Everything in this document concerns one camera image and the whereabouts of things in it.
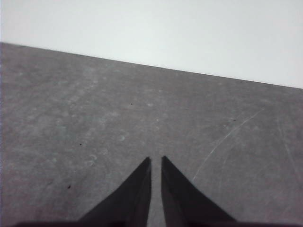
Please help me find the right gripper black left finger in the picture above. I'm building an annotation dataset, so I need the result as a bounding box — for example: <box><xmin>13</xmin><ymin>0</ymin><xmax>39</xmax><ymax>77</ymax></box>
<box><xmin>78</xmin><ymin>156</ymin><xmax>152</xmax><ymax>224</ymax></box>

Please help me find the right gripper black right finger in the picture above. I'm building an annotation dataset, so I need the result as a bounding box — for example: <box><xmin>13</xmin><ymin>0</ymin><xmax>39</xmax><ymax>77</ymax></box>
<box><xmin>161</xmin><ymin>155</ymin><xmax>237</xmax><ymax>224</ymax></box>

